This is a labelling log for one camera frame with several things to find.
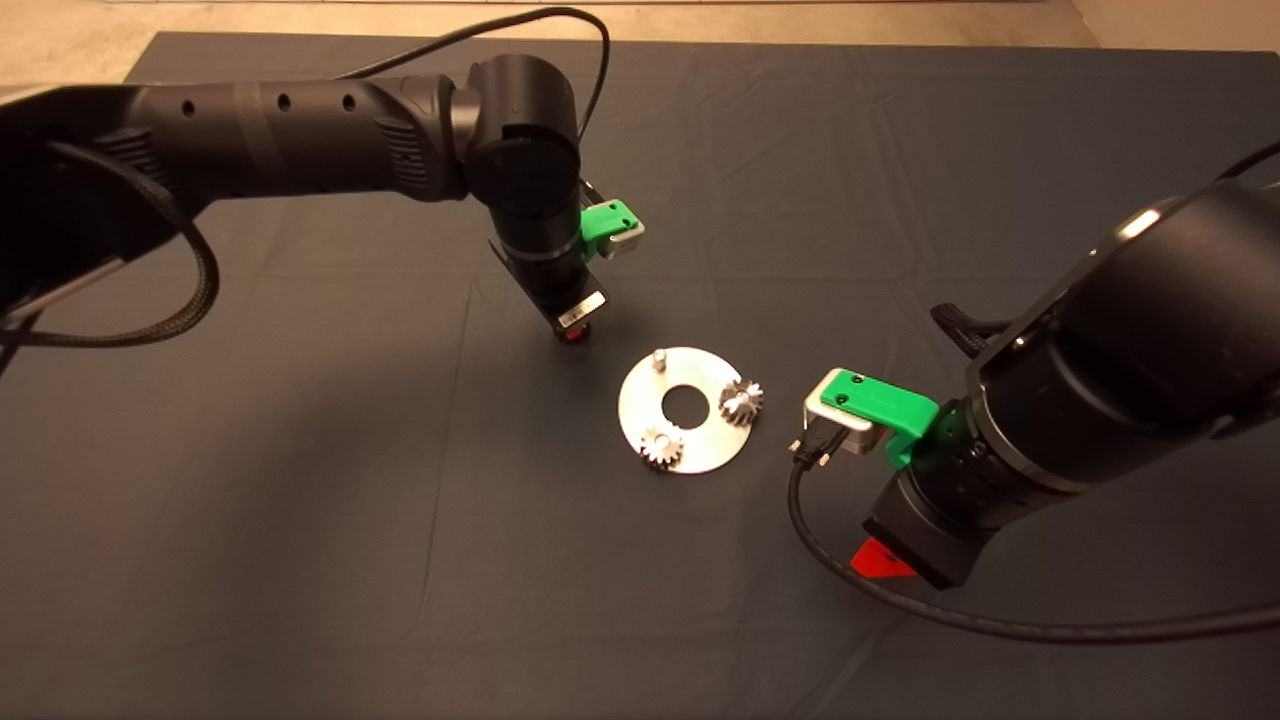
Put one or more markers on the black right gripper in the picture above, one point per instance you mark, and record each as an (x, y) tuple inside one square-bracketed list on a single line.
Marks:
[(925, 530)]

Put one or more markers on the round metal carrier plate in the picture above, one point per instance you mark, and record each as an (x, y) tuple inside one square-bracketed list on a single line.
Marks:
[(700, 440)]

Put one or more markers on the dark grey table cloth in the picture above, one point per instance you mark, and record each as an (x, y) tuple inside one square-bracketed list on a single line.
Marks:
[(800, 150)]

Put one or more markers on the right silver camera box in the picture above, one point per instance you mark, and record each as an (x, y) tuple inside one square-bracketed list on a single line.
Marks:
[(835, 422)]

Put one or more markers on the steel planetary gear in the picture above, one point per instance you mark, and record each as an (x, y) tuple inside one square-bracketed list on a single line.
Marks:
[(741, 401), (661, 447)]

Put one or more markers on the silver camera box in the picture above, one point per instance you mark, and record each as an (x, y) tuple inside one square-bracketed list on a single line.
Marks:
[(835, 422), (625, 238)]

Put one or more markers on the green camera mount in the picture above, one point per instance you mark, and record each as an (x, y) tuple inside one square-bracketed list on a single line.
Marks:
[(885, 402), (605, 222)]

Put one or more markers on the left green camera mount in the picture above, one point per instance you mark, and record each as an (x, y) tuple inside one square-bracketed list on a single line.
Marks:
[(605, 222)]

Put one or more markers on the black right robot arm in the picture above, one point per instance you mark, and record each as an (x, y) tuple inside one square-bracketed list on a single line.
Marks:
[(1150, 330)]

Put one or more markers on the left silver camera box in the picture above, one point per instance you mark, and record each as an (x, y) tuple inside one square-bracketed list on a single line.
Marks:
[(625, 238)]

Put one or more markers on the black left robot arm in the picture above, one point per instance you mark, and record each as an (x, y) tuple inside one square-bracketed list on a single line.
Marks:
[(300, 125)]

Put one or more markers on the right green camera mount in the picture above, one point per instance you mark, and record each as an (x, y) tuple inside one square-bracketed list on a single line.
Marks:
[(885, 402)]

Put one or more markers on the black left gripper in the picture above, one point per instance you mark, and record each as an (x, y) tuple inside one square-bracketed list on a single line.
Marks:
[(560, 290)]

